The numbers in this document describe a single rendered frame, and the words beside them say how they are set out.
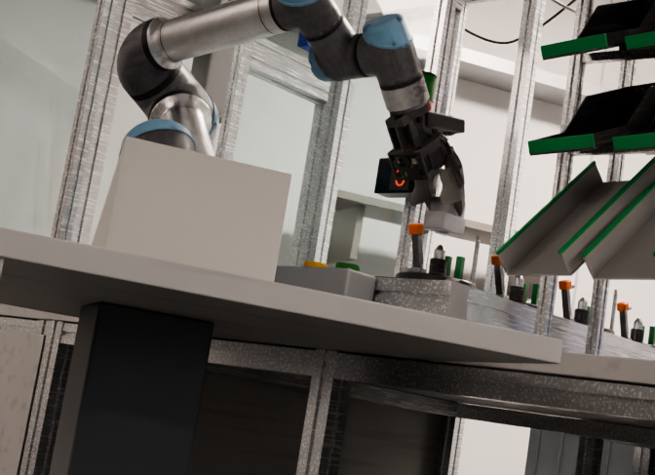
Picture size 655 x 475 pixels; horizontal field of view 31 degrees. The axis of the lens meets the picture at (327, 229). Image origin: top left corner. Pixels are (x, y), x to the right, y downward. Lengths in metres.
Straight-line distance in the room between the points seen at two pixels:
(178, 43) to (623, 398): 1.00
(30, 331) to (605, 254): 1.23
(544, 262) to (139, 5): 1.47
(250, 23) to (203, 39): 0.11
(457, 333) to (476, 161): 4.15
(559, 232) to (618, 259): 0.15
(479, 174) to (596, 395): 3.94
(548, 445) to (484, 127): 1.95
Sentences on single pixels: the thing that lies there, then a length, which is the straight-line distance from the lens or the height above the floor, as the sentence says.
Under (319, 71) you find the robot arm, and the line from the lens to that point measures 2.02.
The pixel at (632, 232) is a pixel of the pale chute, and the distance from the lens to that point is 1.85.
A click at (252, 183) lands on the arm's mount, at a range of 1.64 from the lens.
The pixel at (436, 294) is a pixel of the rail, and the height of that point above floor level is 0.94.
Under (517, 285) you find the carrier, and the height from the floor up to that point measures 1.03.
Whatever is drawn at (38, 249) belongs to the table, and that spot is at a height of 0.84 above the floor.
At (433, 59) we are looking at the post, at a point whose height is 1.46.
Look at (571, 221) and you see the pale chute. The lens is 1.94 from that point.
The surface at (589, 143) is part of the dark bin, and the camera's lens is 1.83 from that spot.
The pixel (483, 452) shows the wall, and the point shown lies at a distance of 5.43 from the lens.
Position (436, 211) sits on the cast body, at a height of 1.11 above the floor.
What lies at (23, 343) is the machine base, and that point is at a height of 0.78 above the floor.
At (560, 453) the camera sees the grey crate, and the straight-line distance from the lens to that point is 4.01.
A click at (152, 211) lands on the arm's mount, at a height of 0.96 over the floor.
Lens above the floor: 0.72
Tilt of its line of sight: 9 degrees up
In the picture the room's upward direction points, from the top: 9 degrees clockwise
